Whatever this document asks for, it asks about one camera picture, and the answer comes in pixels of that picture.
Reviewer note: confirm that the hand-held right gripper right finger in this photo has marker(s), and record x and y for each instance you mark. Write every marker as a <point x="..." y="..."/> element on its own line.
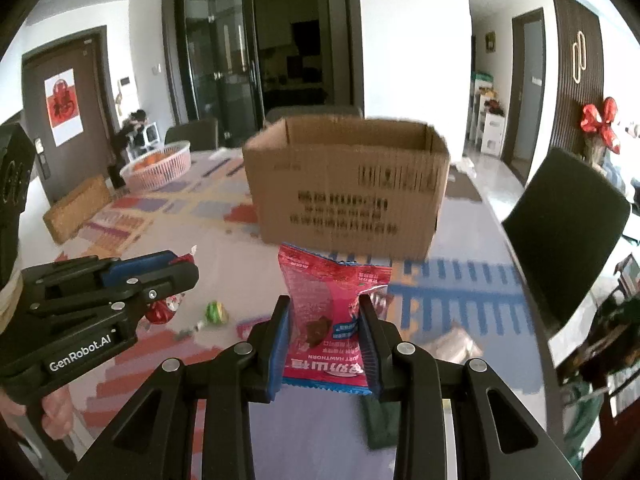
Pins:
<point x="369" y="350"/>

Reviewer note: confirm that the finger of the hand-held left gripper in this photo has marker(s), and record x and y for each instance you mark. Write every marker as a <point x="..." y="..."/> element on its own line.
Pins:
<point x="170" y="280"/>
<point x="135" y="265"/>

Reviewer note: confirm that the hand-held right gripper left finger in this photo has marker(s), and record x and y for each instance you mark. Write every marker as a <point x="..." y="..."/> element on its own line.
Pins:
<point x="279" y="350"/>

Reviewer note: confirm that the red candy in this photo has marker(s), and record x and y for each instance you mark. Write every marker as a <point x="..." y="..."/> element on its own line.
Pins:
<point x="161" y="312"/>

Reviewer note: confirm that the pink snack packet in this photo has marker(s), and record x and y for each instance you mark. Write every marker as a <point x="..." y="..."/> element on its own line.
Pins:
<point x="320" y="290"/>

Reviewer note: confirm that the dark green snack packet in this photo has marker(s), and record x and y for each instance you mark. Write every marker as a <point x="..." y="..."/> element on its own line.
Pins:
<point x="382" y="425"/>

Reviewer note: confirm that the brown cardboard box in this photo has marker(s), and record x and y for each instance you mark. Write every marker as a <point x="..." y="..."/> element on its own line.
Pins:
<point x="345" y="195"/>

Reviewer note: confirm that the person's left hand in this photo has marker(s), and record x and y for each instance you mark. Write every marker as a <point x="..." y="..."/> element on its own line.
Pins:
<point x="55" y="410"/>

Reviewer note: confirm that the green wrapped candy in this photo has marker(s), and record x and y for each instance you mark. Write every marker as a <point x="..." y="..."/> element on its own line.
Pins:
<point x="216" y="311"/>

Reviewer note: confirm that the clear plastic wrapper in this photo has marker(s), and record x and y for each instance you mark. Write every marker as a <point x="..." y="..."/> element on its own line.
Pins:
<point x="457" y="345"/>

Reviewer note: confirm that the small black object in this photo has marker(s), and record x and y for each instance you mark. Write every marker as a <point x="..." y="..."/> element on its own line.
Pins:
<point x="116" y="177"/>

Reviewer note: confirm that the white basket of oranges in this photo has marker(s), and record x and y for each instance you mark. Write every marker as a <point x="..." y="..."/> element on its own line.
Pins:
<point x="165" y="176"/>

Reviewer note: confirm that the pile of oranges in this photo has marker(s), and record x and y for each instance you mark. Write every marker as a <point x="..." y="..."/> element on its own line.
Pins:
<point x="150" y="160"/>

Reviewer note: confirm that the brown entry door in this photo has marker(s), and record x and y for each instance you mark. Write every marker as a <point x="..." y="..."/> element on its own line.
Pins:
<point x="90" y="160"/>

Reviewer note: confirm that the white stool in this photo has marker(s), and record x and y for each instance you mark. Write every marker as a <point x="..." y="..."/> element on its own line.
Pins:
<point x="150" y="135"/>

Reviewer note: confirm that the black and white plush toy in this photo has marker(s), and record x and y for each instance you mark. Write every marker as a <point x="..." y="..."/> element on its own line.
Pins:
<point x="132" y="122"/>

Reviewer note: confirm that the dark dining chair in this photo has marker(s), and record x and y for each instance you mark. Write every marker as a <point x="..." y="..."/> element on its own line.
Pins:
<point x="310" y="111"/>
<point x="195" y="134"/>
<point x="565" y="230"/>

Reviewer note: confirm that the red and white door poster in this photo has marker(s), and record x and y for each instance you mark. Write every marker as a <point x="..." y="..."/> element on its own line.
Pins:
<point x="62" y="105"/>

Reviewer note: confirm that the dark framed glass door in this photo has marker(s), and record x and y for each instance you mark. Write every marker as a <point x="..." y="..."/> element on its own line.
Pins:
<point x="220" y="35"/>

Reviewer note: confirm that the white shelf unit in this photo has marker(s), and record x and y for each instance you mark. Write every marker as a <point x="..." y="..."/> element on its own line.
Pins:
<point x="492" y="135"/>

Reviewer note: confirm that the dark interior door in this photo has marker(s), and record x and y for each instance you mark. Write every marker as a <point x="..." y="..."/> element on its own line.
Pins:
<point x="530" y="85"/>

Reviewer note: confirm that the red foil balloon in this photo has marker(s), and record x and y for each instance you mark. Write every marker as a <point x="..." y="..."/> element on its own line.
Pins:
<point x="607" y="120"/>

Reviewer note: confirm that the white wall intercom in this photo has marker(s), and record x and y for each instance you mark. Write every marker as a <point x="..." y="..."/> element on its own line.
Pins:
<point x="126" y="81"/>

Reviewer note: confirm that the small wall picture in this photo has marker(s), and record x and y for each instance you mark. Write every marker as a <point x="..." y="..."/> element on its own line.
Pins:
<point x="490" y="42"/>

